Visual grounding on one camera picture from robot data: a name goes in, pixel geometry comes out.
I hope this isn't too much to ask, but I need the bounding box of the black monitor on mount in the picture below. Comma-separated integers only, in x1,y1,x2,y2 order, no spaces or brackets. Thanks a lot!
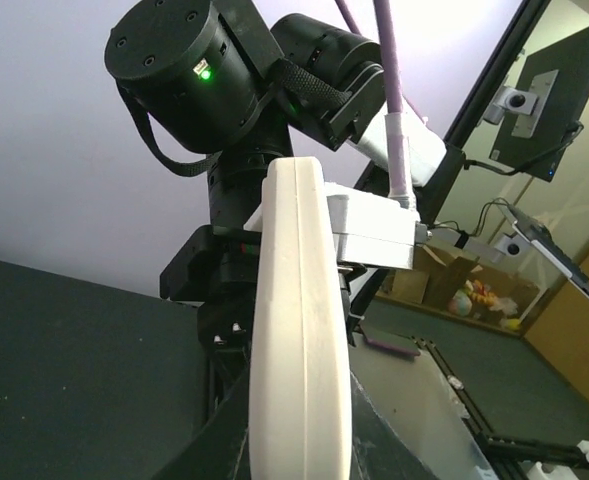
483,27,589,182

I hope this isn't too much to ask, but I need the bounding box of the beige cased phone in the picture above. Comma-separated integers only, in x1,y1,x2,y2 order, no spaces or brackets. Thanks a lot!
248,157,352,479

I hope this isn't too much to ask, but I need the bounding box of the keyboard tray on mount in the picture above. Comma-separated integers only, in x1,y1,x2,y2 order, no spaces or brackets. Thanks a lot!
493,199,589,299

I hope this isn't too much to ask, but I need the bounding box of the lavender cased phone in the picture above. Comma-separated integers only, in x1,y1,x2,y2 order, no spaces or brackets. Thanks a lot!
362,327,421,358

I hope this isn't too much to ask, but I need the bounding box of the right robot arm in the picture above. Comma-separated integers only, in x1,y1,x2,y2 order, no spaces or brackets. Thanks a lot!
104,1,447,353

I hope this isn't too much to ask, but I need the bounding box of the right black frame post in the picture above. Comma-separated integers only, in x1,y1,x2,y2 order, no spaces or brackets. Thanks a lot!
350,0,550,316

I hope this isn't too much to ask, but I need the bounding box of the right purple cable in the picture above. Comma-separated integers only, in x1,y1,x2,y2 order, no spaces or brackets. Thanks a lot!
333,0,420,211

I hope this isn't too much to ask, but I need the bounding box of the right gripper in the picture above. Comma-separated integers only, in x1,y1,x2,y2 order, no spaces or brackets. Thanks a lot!
158,224,370,351

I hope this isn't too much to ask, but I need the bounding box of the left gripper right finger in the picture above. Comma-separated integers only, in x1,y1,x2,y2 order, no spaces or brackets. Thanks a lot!
349,372,437,480

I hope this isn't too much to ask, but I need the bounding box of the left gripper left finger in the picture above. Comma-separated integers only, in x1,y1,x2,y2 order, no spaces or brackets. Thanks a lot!
152,369,252,480

